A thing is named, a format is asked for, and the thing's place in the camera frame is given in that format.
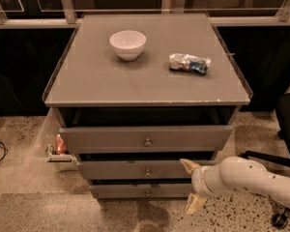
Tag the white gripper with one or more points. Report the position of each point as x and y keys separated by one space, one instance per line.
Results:
x=198 y=181

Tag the grey drawer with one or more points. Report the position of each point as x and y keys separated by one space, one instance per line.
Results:
x=132 y=170
x=141 y=191
x=81 y=140

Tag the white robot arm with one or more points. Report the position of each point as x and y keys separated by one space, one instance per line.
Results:
x=234 y=173

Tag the grey bottom drawer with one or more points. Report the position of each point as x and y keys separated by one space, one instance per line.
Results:
x=141 y=191

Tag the grey drawer cabinet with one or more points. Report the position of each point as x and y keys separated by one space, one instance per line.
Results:
x=93 y=87

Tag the grey top drawer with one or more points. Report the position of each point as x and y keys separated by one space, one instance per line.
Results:
x=81 y=140

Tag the black office chair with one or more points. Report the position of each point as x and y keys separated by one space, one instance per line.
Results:
x=282 y=111

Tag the crumpled snack bag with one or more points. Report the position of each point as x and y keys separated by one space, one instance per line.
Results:
x=181 y=62

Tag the clear plastic side bin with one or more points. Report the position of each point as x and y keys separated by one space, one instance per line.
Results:
x=47 y=144

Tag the white ceramic bowl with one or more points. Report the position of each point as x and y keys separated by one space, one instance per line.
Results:
x=128 y=44

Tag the metal window railing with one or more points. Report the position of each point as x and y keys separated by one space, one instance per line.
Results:
x=39 y=13

